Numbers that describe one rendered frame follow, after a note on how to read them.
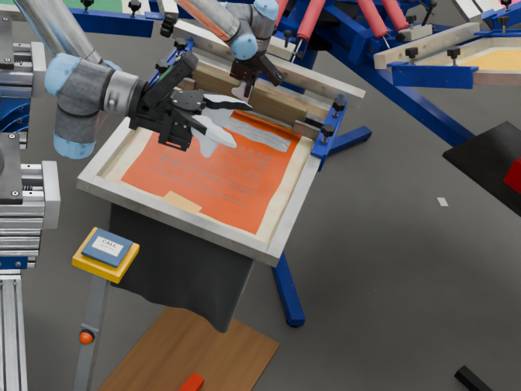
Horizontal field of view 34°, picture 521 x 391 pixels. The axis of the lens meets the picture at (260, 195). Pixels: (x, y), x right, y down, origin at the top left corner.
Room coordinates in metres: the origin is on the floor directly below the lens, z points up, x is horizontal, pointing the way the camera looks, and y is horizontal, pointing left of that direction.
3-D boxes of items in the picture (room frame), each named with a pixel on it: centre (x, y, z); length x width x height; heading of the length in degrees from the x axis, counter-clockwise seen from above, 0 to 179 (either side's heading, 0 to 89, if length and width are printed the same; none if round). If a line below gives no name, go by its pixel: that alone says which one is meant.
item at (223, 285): (1.77, 0.18, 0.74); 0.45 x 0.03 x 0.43; 85
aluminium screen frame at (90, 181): (2.06, 0.16, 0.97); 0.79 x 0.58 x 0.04; 175
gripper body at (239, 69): (2.27, 0.16, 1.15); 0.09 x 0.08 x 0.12; 85
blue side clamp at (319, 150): (2.27, -0.14, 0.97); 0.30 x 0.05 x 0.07; 175
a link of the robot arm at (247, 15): (2.21, 0.24, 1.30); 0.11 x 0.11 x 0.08; 26
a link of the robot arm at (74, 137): (1.22, 0.36, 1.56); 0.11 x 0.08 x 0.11; 0
